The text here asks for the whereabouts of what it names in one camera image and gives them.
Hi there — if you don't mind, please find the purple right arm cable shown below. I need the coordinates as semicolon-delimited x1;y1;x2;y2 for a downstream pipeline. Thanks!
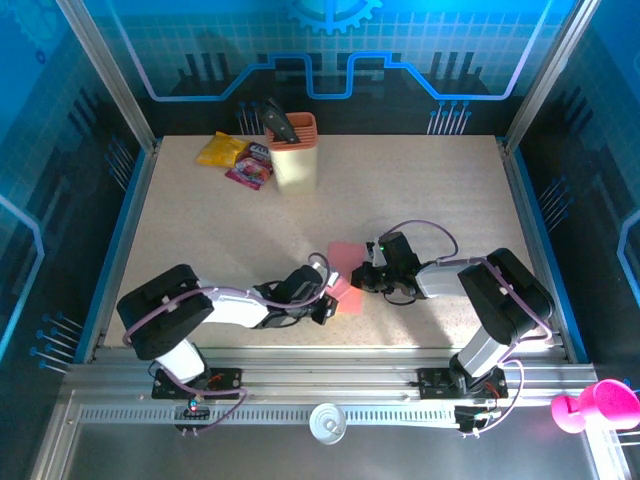
378;219;555;439

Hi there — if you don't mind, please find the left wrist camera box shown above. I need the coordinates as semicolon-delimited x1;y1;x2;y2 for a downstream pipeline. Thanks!
314;263;341;287

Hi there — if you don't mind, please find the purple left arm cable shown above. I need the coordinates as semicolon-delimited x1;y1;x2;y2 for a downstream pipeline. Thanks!
122;253;334;437

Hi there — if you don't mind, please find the white round lid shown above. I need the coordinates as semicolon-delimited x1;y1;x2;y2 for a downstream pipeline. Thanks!
308;402;348;446

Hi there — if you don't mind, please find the magenta plastic stand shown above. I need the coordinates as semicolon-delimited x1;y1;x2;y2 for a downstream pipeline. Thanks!
550;378;640;434

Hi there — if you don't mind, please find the purple snack bag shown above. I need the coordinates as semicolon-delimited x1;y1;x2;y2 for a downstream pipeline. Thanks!
223;141;275;192

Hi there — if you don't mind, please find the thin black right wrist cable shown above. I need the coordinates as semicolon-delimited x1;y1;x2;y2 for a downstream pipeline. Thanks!
382;287;419;307

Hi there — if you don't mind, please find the black handled knife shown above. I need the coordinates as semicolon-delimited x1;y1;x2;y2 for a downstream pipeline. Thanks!
257;97;302;150

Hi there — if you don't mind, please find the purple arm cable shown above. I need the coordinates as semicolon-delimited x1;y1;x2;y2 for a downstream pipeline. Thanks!
378;219;555;439
122;253;334;437

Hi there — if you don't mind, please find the cream knife block orange top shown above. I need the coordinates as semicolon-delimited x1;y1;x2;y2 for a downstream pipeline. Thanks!
266;112;320;196

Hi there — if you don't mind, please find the grey slotted cable duct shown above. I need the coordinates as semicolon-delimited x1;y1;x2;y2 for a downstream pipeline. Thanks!
77;403;464;427

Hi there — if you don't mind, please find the aluminium frame post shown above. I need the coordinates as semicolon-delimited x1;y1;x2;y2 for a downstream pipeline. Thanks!
54;0;161;151
504;0;601;144

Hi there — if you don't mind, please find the yellow snack bag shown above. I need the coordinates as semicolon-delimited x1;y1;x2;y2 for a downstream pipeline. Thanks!
193;130;251;169

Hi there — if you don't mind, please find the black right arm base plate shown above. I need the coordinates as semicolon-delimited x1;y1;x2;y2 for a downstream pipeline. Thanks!
417;367;509;401

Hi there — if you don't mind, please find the aluminium front frame rail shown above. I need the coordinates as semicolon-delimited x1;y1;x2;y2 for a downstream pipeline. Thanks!
64;344;599;406

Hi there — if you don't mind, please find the aluminium side rail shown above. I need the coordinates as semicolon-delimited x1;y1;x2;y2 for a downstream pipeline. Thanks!
82;139;161;364
497;137;586;364

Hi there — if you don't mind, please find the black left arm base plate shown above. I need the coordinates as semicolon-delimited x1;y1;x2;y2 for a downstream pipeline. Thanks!
151;367;250;401

